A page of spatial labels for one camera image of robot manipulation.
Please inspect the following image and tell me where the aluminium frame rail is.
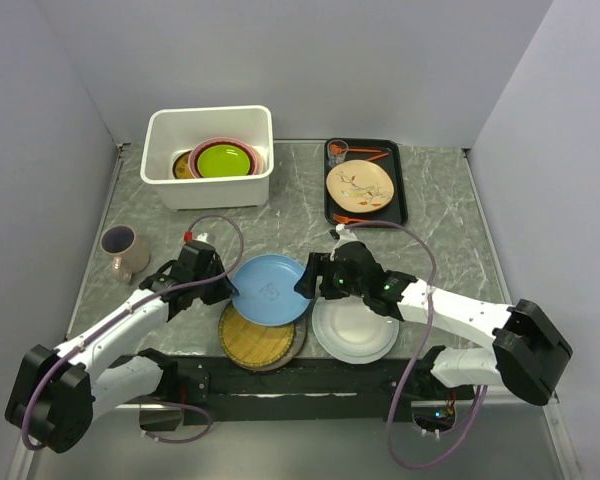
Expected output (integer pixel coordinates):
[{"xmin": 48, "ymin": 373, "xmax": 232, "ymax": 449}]
[{"xmin": 101, "ymin": 400, "xmax": 143, "ymax": 412}]

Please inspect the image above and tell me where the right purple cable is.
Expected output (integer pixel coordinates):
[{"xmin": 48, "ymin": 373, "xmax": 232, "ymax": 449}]
[{"xmin": 337, "ymin": 219, "xmax": 490, "ymax": 472}]

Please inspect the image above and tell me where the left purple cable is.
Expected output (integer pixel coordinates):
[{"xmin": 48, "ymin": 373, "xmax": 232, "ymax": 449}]
[{"xmin": 20, "ymin": 215, "xmax": 245, "ymax": 451}]

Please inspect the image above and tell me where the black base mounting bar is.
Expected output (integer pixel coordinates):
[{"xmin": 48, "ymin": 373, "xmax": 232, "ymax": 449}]
[{"xmin": 114, "ymin": 349, "xmax": 476, "ymax": 426}]

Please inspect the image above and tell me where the orange plastic fork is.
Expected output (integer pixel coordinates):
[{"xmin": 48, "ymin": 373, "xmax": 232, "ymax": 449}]
[{"xmin": 332, "ymin": 214, "xmax": 369, "ymax": 225}]

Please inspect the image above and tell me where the blue plastic plate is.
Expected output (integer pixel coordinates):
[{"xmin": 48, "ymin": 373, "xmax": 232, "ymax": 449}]
[{"xmin": 232, "ymin": 254, "xmax": 310, "ymax": 327}]

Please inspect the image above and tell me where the cream green leaf plate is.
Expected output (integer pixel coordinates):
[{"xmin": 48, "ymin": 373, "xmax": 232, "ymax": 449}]
[{"xmin": 254, "ymin": 146, "xmax": 267, "ymax": 174}]

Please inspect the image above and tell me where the white plastic bin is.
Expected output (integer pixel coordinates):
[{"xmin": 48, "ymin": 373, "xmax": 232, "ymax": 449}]
[{"xmin": 140, "ymin": 105, "xmax": 274, "ymax": 210}]

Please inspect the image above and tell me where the dark brown rimmed plate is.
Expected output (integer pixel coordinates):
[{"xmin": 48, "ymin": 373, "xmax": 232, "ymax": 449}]
[{"xmin": 245, "ymin": 319, "xmax": 308, "ymax": 372}]

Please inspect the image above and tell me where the pink plastic plate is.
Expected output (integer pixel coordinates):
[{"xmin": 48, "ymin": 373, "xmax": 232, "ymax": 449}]
[{"xmin": 188, "ymin": 136, "xmax": 262, "ymax": 179}]

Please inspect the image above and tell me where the pink ceramic mug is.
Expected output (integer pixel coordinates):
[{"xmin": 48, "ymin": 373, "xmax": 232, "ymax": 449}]
[{"xmin": 100, "ymin": 225, "xmax": 150, "ymax": 284}]

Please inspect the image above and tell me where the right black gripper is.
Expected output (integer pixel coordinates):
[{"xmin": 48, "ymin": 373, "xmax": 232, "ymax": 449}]
[{"xmin": 294, "ymin": 251, "xmax": 368, "ymax": 299}]

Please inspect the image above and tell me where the white ribbed deep plate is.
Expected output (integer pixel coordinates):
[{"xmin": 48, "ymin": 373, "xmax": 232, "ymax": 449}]
[{"xmin": 311, "ymin": 297, "xmax": 400, "ymax": 364}]

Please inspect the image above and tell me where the purple cable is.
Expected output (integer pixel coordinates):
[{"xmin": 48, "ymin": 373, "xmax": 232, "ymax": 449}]
[
  {"xmin": 20, "ymin": 215, "xmax": 245, "ymax": 451},
  {"xmin": 337, "ymin": 219, "xmax": 490, "ymax": 472}
]

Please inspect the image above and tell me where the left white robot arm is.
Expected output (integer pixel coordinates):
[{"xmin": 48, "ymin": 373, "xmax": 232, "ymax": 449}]
[{"xmin": 5, "ymin": 236, "xmax": 237, "ymax": 453}]

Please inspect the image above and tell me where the orange plastic knife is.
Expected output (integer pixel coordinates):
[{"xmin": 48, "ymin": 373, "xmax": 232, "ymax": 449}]
[{"xmin": 366, "ymin": 152, "xmax": 389, "ymax": 162}]

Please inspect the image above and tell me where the orange plastic spoon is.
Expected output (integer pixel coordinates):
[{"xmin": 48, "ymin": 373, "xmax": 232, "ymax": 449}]
[{"xmin": 327, "ymin": 143, "xmax": 381, "ymax": 154}]

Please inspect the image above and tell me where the clear drinking glass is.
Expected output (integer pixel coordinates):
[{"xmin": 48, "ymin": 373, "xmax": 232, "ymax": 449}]
[{"xmin": 327, "ymin": 139, "xmax": 349, "ymax": 168}]

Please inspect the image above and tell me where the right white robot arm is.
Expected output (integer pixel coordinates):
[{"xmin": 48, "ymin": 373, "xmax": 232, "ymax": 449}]
[{"xmin": 294, "ymin": 241, "xmax": 573, "ymax": 406}]

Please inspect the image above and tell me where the yellow patterned small plate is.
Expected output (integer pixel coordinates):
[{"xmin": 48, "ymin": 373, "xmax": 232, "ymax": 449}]
[{"xmin": 172, "ymin": 151, "xmax": 193, "ymax": 180}]

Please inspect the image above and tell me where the black serving tray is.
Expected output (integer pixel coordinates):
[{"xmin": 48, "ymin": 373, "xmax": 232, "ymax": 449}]
[{"xmin": 323, "ymin": 138, "xmax": 408, "ymax": 225}]

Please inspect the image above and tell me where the olive fluted plate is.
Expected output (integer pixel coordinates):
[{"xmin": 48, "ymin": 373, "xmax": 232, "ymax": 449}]
[{"xmin": 218, "ymin": 303, "xmax": 295, "ymax": 369}]

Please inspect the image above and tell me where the lime green plate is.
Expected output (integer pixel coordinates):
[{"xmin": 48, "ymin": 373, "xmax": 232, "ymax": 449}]
[{"xmin": 194, "ymin": 144, "xmax": 252, "ymax": 178}]

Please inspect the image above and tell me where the white bottom plate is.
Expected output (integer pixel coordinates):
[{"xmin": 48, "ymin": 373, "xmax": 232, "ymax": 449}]
[{"xmin": 312, "ymin": 320, "xmax": 399, "ymax": 365}]

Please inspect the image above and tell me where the beige bird pattern plate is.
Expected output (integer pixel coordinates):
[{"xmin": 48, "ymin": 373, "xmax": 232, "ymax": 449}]
[{"xmin": 325, "ymin": 160, "xmax": 395, "ymax": 213}]

